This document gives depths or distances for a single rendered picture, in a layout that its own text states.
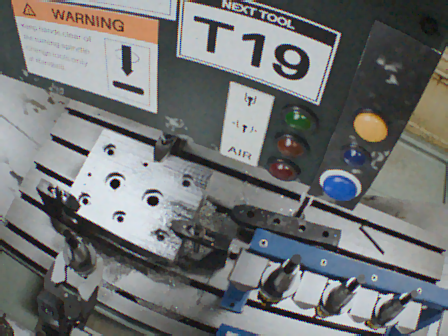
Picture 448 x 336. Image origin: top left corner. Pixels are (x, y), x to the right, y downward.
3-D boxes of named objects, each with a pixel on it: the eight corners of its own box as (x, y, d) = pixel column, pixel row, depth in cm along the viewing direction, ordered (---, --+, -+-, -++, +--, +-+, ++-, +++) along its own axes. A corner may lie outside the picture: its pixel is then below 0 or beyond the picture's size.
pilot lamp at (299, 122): (309, 139, 33) (316, 120, 31) (279, 127, 33) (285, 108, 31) (311, 133, 33) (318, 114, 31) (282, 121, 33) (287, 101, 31)
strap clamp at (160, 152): (164, 184, 116) (162, 149, 104) (151, 179, 117) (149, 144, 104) (186, 141, 123) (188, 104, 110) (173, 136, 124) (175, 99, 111)
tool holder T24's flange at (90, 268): (103, 255, 74) (101, 250, 72) (88, 282, 72) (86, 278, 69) (74, 235, 75) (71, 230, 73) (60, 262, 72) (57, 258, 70)
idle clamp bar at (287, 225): (329, 257, 110) (338, 246, 104) (226, 230, 112) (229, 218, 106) (334, 238, 112) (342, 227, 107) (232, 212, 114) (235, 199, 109)
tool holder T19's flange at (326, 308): (353, 287, 75) (358, 282, 73) (347, 317, 72) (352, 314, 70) (322, 283, 75) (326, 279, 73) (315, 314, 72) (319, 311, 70)
